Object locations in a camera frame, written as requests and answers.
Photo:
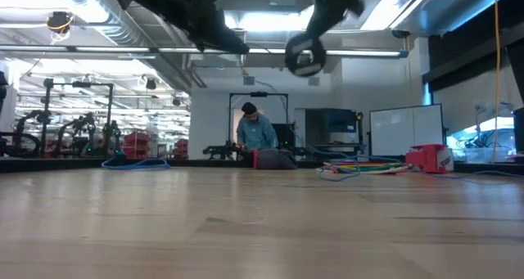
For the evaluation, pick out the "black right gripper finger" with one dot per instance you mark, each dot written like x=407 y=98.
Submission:
x=333 y=19
x=318 y=15

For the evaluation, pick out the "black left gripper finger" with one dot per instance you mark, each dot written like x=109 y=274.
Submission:
x=233 y=37
x=223 y=45

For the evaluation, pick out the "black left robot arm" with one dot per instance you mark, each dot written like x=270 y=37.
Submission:
x=151 y=1

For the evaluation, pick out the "black hanging ceiling lamp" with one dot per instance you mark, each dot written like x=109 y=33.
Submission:
x=150 y=84

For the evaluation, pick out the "person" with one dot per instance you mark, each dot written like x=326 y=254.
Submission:
x=256 y=133

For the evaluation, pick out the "dark blue cabinet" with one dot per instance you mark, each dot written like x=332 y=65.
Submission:
x=335 y=123

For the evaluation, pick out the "red storage bins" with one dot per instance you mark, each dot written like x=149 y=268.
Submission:
x=139 y=144
x=181 y=148

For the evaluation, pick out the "grey and red pouch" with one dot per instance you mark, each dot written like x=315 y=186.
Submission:
x=276 y=159

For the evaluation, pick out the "long ceiling light bar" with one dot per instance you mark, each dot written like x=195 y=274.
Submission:
x=82 y=49

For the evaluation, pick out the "white whiteboard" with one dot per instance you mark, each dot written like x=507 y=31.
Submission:
x=405 y=131

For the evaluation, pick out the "red box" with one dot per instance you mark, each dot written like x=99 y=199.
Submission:
x=427 y=158

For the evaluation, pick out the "background robot workstation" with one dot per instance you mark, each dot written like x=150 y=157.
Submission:
x=47 y=107

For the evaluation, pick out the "clear plastic tub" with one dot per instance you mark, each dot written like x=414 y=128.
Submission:
x=489 y=154

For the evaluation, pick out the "grey wall vent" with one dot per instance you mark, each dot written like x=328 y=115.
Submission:
x=249 y=80
x=314 y=82

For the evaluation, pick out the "black background gantry frame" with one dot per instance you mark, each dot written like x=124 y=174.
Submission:
x=270 y=94

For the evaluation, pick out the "silver ventilation duct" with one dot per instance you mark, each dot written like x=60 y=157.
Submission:
x=110 y=29

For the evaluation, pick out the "black aluminium table frame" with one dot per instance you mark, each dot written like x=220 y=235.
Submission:
x=61 y=164

